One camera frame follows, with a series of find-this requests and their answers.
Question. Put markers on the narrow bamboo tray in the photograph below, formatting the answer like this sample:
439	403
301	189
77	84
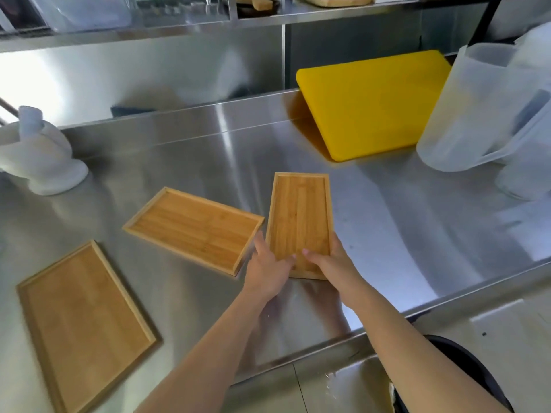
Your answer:
299	219

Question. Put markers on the person's left hand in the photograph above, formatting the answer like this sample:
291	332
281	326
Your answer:
266	275

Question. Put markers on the person's right thumb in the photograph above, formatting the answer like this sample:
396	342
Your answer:
313	256

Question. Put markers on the large bamboo tray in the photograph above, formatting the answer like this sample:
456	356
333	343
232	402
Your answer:
84	326

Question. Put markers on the white pestle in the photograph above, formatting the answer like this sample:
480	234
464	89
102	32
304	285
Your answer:
30	120

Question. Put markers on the translucent plastic measuring jug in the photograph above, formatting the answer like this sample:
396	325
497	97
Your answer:
473	107

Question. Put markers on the yellow cutting board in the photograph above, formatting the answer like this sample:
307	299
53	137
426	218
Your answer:
372	103

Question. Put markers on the person's right forearm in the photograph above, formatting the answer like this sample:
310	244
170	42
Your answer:
424	361

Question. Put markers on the white mortar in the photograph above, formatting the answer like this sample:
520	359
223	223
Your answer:
41	161

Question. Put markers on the small wooden board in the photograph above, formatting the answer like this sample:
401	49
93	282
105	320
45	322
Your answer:
254	2

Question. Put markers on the translucent plastic container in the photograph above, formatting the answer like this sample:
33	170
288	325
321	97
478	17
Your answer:
527	167

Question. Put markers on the clear plastic tub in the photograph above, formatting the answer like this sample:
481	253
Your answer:
86	12

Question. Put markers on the stainless steel shelf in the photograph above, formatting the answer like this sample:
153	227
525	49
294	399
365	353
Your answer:
215	21

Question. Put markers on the black bin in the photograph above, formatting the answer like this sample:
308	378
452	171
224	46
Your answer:
456	374

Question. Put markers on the person's left forearm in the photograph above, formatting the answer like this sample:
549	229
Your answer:
196	361

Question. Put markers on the medium bamboo tray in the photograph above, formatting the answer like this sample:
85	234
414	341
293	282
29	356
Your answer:
193	230

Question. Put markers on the person's left thumb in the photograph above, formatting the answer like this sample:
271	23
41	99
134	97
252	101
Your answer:
284	263

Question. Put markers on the person's right hand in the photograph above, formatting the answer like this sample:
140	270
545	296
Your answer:
333	268

